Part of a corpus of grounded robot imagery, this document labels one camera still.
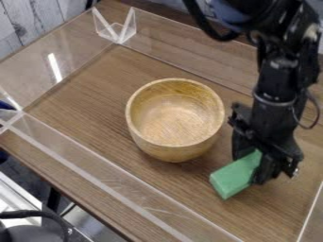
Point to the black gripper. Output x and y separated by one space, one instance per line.
263 127

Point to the green rectangular block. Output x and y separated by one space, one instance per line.
232 178

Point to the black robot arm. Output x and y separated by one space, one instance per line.
283 28

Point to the brown wooden bowl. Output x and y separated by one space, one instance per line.
173 118

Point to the black table leg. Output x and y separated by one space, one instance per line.
53 199

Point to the clear acrylic corner bracket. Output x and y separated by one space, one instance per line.
115 32

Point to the clear acrylic enclosure wall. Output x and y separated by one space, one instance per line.
68 83

